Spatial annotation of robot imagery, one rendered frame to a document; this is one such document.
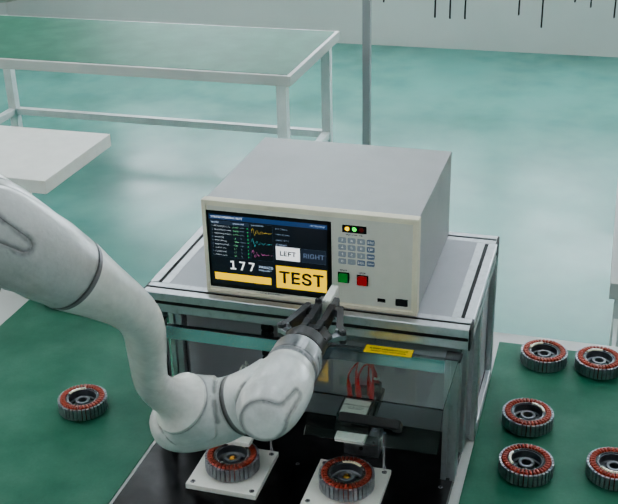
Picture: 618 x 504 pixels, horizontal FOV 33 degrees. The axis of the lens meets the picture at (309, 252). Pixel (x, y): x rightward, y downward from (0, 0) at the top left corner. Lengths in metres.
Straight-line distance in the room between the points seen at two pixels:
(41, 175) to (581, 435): 1.39
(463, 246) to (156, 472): 0.82
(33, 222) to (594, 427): 1.50
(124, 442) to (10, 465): 0.24
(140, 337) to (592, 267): 3.58
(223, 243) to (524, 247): 3.04
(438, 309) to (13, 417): 1.03
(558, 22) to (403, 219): 6.37
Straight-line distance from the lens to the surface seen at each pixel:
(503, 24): 8.30
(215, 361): 2.39
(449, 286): 2.16
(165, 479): 2.21
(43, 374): 2.66
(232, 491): 2.14
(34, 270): 1.28
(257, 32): 5.79
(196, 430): 1.70
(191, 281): 2.20
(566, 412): 2.46
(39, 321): 2.90
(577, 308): 4.49
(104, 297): 1.35
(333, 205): 2.02
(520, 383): 2.54
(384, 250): 2.00
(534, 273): 4.75
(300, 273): 2.06
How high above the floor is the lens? 2.11
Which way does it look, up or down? 25 degrees down
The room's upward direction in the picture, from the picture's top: 1 degrees counter-clockwise
